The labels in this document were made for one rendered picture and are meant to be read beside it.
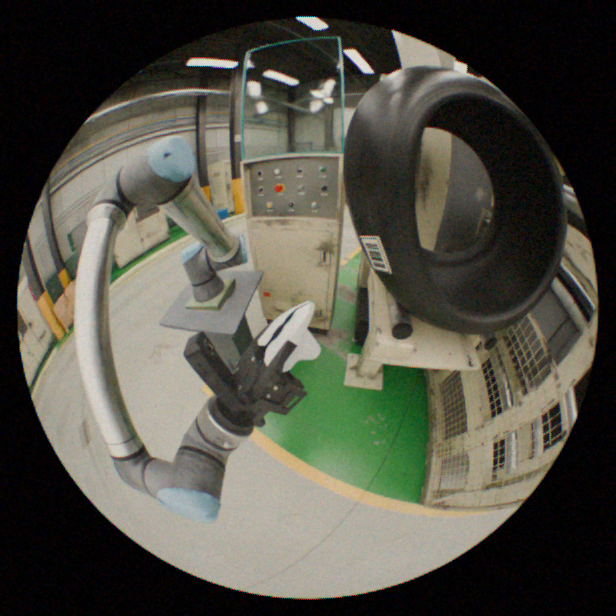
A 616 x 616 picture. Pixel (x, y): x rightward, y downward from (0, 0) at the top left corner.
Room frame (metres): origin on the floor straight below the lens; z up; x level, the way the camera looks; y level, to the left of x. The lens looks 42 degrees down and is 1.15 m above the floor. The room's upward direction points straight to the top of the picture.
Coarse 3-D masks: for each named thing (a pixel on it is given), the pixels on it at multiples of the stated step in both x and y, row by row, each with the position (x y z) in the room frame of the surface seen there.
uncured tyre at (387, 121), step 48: (384, 96) 0.23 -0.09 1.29; (432, 96) 0.20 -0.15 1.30; (480, 96) 0.18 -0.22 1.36; (384, 144) 0.22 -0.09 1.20; (480, 144) 0.41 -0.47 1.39; (528, 144) 0.22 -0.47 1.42; (384, 192) 0.22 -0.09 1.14; (528, 192) 0.28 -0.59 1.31; (384, 240) 0.22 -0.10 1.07; (480, 240) 0.41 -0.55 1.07; (528, 240) 0.26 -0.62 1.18; (432, 288) 0.19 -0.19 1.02; (480, 288) 0.30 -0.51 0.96; (528, 288) 0.18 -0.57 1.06
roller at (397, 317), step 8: (392, 296) 0.30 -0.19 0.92; (392, 304) 0.28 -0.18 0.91; (392, 312) 0.26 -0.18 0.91; (400, 312) 0.24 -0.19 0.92; (408, 312) 0.25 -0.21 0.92; (392, 320) 0.24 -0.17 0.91; (400, 320) 0.22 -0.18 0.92; (408, 320) 0.22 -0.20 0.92; (392, 328) 0.22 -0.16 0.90; (400, 328) 0.21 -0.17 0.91; (408, 328) 0.20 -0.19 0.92; (400, 336) 0.21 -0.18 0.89; (408, 336) 0.20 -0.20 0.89
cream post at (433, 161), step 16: (400, 48) 0.63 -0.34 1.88; (416, 48) 0.54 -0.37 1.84; (432, 48) 0.53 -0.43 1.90; (416, 64) 0.55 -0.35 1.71; (432, 64) 0.53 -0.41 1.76; (432, 128) 0.54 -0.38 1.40; (432, 144) 0.54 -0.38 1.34; (448, 144) 0.53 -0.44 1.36; (432, 160) 0.54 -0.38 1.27; (448, 160) 0.53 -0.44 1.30; (416, 176) 0.55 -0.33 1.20; (432, 176) 0.54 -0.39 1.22; (448, 176) 0.53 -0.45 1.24; (416, 192) 0.55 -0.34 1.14; (432, 192) 0.54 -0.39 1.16; (416, 208) 0.55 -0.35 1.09; (432, 208) 0.53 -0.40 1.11; (432, 224) 0.53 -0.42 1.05; (432, 240) 0.53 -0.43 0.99; (368, 336) 0.64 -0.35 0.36; (368, 368) 0.54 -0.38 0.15
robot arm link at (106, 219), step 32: (96, 224) 0.19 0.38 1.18; (96, 256) 0.16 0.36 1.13; (96, 288) 0.12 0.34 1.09; (96, 320) 0.08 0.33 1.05; (96, 352) 0.04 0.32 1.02; (96, 384) 0.00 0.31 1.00; (96, 416) -0.05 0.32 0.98; (128, 416) -0.01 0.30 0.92; (128, 448) -0.07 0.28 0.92; (128, 480) -0.14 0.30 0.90
